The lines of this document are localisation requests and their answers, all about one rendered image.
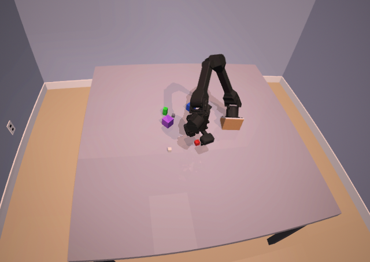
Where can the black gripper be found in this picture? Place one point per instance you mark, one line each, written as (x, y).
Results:
(206, 138)

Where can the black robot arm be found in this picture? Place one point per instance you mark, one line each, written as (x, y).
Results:
(200, 97)

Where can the purple block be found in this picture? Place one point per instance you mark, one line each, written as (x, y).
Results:
(167, 121)

